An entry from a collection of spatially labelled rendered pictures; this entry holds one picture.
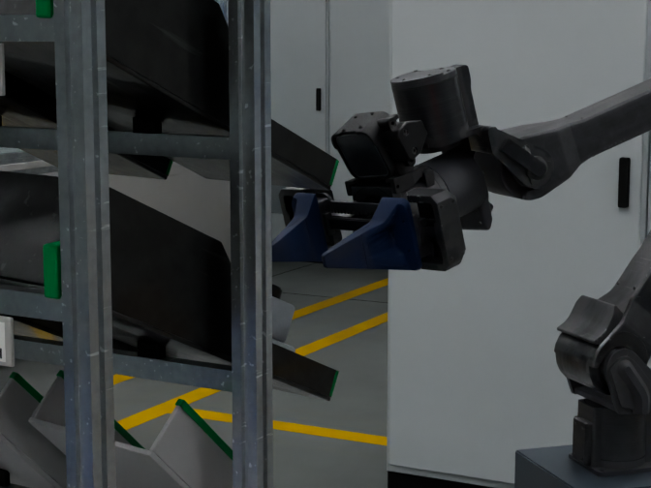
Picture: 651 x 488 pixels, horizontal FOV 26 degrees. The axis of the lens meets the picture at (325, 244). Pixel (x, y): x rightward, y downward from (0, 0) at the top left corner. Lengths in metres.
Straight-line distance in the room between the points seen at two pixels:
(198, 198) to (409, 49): 3.41
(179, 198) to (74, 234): 6.53
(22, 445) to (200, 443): 0.15
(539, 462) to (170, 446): 0.50
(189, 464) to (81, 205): 0.25
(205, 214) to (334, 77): 1.69
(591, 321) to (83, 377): 0.62
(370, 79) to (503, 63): 4.66
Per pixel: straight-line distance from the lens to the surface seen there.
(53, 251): 0.82
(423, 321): 4.30
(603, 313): 1.31
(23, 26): 0.83
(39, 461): 1.08
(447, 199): 1.09
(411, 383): 4.36
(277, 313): 1.07
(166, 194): 7.23
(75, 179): 0.81
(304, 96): 8.96
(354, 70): 8.79
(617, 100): 1.30
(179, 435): 0.96
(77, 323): 0.82
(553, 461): 1.37
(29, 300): 0.84
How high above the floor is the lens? 1.46
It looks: 9 degrees down
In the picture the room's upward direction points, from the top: straight up
